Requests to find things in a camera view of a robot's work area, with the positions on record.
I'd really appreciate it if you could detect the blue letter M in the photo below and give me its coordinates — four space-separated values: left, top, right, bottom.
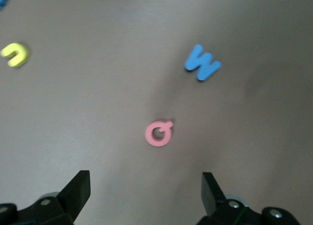
183 44 222 82

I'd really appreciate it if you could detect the yellow letter u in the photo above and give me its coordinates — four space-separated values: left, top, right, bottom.
0 42 31 68

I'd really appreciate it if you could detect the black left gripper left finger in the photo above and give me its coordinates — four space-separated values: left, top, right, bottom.
33 170 90 225

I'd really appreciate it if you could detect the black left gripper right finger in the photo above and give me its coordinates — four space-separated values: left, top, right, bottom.
201 172 262 225

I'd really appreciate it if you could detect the red letter Q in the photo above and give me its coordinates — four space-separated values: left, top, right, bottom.
144 120 175 148

